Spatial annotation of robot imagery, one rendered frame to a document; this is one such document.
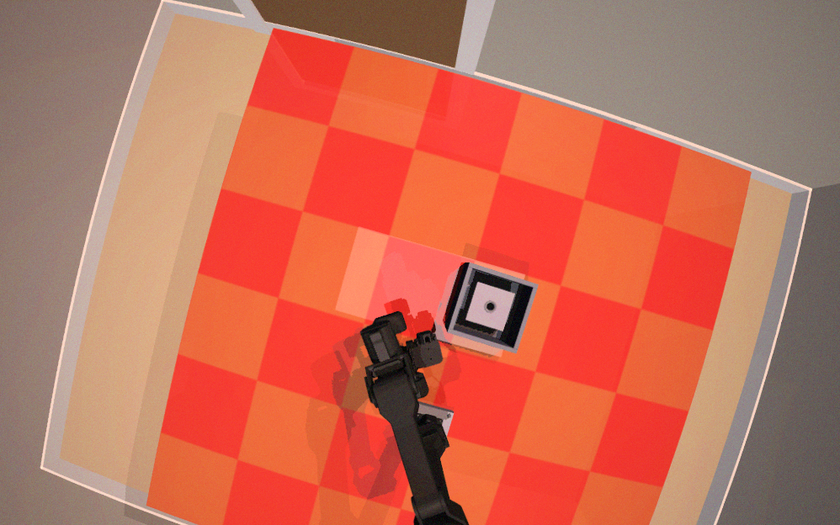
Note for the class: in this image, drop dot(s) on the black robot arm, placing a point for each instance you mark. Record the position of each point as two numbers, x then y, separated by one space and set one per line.
421 440

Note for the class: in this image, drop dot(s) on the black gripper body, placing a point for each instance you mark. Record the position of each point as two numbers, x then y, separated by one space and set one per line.
398 325

